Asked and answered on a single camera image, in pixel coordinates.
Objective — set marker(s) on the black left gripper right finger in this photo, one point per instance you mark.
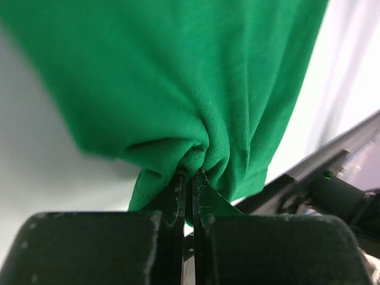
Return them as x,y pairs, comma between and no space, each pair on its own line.
234,248

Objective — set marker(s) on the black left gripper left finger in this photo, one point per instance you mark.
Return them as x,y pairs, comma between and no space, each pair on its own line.
117,247

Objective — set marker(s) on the green t-shirt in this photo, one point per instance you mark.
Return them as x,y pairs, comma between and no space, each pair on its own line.
173,85

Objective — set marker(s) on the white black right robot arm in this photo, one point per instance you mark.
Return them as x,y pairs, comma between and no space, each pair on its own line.
317,181

